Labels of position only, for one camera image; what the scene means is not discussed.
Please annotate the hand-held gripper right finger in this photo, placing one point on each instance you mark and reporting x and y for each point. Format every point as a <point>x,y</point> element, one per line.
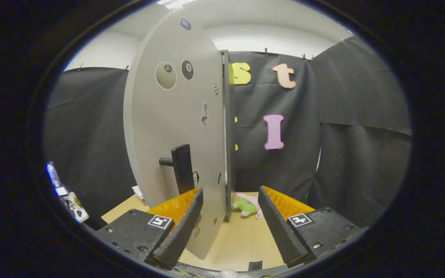
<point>280,231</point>

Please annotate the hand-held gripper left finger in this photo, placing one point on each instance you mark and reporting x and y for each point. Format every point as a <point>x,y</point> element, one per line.
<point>182,231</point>

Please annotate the grey shoe cabinet door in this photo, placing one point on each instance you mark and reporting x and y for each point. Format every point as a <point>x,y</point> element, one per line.
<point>160,123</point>

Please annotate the grey shoe cabinet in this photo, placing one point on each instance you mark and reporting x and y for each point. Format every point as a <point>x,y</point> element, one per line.
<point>227,96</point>

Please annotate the green and pink plush toy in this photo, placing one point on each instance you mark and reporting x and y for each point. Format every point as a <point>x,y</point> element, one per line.
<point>247,206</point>

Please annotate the white patterned object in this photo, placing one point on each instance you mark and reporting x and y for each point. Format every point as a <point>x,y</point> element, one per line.
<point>75,208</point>

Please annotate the black backdrop cloth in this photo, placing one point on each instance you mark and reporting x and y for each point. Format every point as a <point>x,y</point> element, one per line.
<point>361,154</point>

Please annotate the long ceiling light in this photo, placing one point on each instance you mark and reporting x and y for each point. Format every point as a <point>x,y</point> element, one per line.
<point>174,3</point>

